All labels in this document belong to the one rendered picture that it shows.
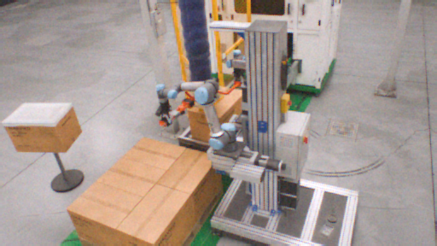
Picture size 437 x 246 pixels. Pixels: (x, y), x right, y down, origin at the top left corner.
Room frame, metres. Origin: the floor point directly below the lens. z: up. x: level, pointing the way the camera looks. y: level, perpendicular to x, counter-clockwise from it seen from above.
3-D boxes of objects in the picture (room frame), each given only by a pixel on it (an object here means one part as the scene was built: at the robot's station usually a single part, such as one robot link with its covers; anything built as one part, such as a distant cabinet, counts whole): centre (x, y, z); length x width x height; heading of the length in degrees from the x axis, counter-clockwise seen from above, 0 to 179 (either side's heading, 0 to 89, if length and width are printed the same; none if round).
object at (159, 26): (4.17, 0.57, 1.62); 0.20 x 0.05 x 0.30; 150
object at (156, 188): (2.63, 0.75, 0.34); 1.20 x 1.00 x 0.40; 150
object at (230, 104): (3.36, -0.02, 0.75); 0.60 x 0.40 x 0.40; 146
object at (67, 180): (3.39, 1.94, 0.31); 0.40 x 0.40 x 0.62
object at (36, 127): (3.39, 1.94, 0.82); 0.60 x 0.40 x 0.40; 79
